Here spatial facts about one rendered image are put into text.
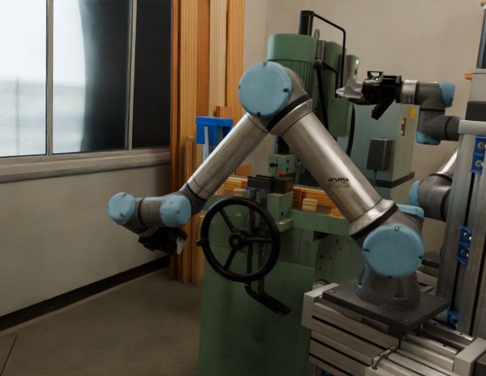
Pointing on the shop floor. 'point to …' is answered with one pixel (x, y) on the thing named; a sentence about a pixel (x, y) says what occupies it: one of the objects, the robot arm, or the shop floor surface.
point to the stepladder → (211, 132)
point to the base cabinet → (260, 316)
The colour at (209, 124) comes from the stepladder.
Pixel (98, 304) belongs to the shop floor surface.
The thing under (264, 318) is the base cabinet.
